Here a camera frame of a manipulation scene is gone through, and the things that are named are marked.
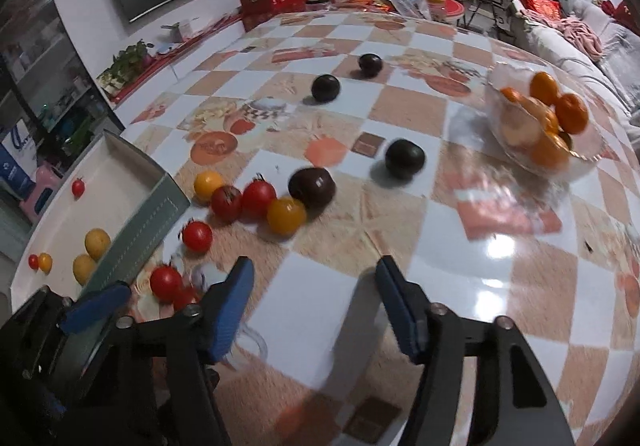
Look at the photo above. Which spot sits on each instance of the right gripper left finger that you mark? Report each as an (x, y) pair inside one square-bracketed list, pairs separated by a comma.
[(192, 342)]

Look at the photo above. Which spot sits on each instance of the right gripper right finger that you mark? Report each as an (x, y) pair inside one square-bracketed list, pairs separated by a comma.
[(514, 402)]

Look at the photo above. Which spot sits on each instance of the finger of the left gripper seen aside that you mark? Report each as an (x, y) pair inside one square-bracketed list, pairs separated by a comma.
[(96, 306)]

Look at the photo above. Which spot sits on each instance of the red cherry tomato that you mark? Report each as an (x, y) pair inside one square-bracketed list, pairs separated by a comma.
[(165, 283)]

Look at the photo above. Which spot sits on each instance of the yellow cherry tomato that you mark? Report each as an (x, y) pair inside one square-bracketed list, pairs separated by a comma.
[(285, 216)]

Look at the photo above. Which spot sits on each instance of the yellow tomato lower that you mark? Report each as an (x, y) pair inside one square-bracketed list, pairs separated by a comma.
[(45, 262)]

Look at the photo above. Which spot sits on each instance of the red tomato nearest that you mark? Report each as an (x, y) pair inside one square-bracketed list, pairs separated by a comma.
[(33, 262)]

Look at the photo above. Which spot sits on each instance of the red tomato lower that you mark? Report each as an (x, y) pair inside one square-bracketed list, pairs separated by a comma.
[(186, 296)]

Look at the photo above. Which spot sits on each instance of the white rectangular tray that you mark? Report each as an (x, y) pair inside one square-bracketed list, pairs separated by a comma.
[(127, 194)]

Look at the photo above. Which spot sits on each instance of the red tomato near tray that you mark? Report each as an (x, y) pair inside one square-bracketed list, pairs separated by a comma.
[(197, 236)]

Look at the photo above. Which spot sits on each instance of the small red tomato in tray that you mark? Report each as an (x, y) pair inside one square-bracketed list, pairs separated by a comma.
[(78, 187)]

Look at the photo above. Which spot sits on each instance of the dark red tomato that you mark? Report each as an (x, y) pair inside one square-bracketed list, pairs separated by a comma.
[(226, 203)]

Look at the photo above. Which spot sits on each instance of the yellow tomato left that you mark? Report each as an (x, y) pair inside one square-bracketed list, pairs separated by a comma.
[(205, 184)]

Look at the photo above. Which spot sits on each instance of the bright red tomato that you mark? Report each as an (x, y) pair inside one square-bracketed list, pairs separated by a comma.
[(257, 197)]

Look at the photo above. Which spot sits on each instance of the green potted plant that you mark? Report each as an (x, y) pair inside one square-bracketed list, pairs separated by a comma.
[(126, 67)]

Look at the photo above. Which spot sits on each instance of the dark plum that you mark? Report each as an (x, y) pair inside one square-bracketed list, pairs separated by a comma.
[(404, 159), (325, 88), (314, 187), (370, 65)]

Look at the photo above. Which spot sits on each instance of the glass fruit bowl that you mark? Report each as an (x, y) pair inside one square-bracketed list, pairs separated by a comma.
[(529, 131)]

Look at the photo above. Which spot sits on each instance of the orange mandarin right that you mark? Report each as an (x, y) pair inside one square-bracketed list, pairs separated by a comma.
[(572, 113)]

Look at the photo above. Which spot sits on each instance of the orange mandarin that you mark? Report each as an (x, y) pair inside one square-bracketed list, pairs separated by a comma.
[(572, 113), (544, 88)]

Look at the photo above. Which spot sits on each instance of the orange mandarin top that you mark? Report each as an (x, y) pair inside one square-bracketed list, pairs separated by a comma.
[(544, 88)]

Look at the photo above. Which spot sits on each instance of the white sofa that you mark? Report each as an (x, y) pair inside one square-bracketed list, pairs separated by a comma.
[(614, 77)]

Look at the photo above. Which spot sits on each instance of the dark plum far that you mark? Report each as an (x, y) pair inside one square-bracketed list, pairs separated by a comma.
[(370, 65)]

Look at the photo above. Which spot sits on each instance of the pink blanket on sofa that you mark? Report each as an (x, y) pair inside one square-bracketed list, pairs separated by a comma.
[(581, 36)]

